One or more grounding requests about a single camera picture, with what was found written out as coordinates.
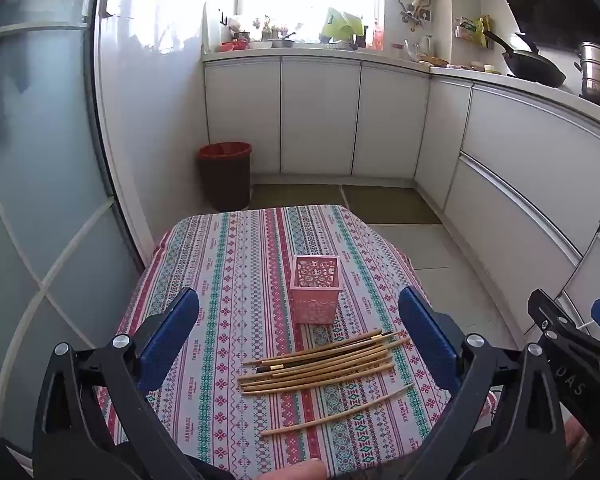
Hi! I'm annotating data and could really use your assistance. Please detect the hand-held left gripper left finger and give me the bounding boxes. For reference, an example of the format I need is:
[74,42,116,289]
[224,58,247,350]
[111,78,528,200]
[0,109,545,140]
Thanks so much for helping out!
[32,287,203,480]

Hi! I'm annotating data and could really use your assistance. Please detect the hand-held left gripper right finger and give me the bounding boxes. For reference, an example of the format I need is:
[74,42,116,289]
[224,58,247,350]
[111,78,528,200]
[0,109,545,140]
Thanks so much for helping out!
[397,286,566,480]

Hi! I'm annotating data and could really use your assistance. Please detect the bundle of bamboo chopsticks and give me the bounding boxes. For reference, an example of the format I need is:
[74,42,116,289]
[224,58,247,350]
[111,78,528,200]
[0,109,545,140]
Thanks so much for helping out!
[237,329,412,394]

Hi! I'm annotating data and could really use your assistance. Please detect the long bamboo chopstick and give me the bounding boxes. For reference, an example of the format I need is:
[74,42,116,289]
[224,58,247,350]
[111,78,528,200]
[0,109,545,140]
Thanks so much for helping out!
[260,384,415,437]

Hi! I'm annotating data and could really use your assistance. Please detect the pink perforated utensil holder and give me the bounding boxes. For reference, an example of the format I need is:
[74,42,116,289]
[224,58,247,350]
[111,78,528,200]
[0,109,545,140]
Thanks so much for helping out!
[288,255,342,325]

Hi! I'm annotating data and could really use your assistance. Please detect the person's right forearm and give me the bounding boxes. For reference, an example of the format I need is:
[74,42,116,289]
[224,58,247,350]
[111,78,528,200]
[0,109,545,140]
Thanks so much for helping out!
[562,419,597,467]

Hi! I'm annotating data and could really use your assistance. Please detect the patterned woven tablecloth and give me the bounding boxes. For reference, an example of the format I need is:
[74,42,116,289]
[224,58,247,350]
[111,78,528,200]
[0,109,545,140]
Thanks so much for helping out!
[96,204,496,480]

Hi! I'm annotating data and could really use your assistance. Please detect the olive floor mat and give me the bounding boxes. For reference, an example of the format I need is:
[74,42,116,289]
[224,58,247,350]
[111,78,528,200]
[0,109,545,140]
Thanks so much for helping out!
[342,185,443,226]
[250,184,348,211]

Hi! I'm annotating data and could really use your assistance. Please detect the white base cabinet with drawers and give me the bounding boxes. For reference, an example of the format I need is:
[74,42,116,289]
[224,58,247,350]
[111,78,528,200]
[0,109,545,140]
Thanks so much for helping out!
[414,77,600,341]

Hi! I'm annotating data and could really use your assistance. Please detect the brown trash bin red bag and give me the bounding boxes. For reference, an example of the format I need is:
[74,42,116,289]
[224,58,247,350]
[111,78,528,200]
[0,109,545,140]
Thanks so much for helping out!
[197,141,253,212]

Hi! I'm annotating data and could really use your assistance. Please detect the person's bare knee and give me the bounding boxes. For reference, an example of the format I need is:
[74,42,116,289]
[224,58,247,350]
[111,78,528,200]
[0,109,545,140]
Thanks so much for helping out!
[272,459,328,480]

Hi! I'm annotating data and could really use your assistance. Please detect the frosted glass sliding door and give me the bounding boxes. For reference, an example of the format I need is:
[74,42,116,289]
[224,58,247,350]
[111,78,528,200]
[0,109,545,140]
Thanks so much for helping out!
[0,0,151,461]

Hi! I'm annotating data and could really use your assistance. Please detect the black wok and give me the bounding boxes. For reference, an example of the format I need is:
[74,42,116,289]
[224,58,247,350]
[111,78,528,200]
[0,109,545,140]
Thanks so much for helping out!
[482,30,567,89]

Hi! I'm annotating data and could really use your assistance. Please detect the white kitchen countertop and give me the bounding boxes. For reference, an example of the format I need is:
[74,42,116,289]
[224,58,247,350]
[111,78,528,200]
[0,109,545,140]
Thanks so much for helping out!
[202,42,600,128]

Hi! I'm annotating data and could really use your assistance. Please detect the white base cabinet with doors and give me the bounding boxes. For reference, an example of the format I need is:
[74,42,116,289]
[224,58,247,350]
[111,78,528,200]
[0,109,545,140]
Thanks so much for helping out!
[202,55,431,181]

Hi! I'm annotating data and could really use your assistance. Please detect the clear glass pitcher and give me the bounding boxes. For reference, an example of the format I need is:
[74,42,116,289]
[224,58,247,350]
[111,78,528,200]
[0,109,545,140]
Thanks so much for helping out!
[405,35,436,63]

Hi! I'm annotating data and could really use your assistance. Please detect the white cutting board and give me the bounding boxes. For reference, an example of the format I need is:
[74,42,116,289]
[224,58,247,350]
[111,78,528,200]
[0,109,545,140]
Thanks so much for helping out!
[203,2,221,54]

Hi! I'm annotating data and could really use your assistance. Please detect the potted flowers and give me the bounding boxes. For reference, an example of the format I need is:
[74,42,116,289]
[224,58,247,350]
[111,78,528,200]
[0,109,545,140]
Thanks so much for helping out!
[252,14,306,41]

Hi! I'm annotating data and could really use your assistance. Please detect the wall rack with packets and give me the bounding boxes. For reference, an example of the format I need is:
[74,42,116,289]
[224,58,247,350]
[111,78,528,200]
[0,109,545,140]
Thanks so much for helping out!
[455,14,496,49]

